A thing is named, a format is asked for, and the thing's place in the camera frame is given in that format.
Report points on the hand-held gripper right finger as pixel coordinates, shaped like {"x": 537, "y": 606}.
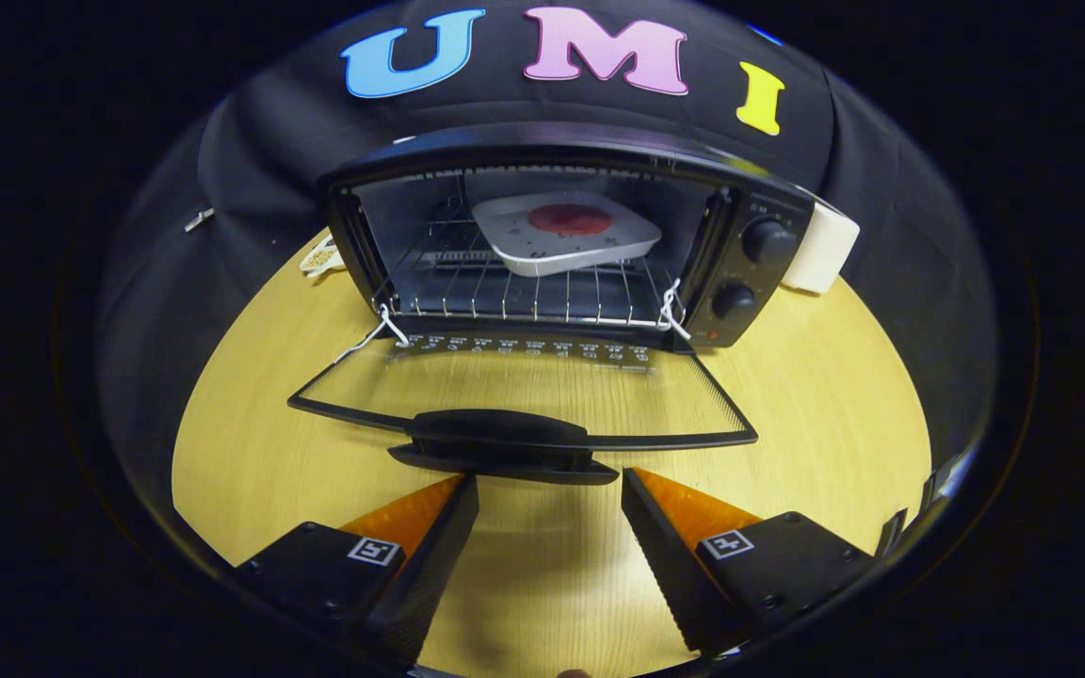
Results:
{"x": 674, "y": 570}

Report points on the small white dish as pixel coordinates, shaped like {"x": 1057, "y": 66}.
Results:
{"x": 320, "y": 256}

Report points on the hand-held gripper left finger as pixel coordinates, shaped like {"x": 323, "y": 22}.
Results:
{"x": 434, "y": 565}

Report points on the white square plate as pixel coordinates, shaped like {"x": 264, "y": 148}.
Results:
{"x": 561, "y": 250}

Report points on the silver clip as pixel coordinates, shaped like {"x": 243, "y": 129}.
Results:
{"x": 200, "y": 219}

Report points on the white toaster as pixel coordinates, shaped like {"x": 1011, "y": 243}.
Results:
{"x": 825, "y": 250}

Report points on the black toaster oven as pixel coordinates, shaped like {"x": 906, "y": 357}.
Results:
{"x": 769, "y": 282}

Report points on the pink ham slice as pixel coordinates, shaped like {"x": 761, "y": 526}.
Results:
{"x": 571, "y": 219}

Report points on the black backdrop cloth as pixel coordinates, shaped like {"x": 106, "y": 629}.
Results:
{"x": 251, "y": 151}

